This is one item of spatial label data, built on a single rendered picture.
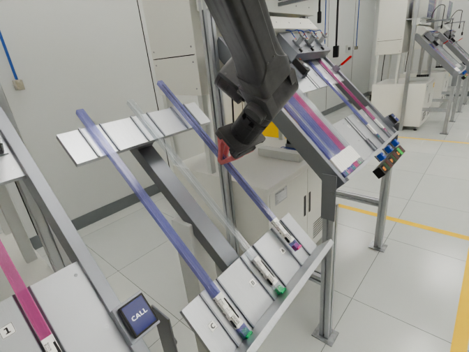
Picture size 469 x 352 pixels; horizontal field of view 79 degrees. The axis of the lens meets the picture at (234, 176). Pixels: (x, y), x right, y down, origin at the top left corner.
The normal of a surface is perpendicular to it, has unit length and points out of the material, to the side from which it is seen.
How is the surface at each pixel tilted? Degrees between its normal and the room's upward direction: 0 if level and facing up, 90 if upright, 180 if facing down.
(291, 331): 0
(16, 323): 45
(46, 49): 90
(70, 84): 90
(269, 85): 111
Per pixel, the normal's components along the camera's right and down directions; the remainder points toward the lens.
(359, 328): -0.09, -0.92
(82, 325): 0.47, -0.51
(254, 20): 0.68, 0.53
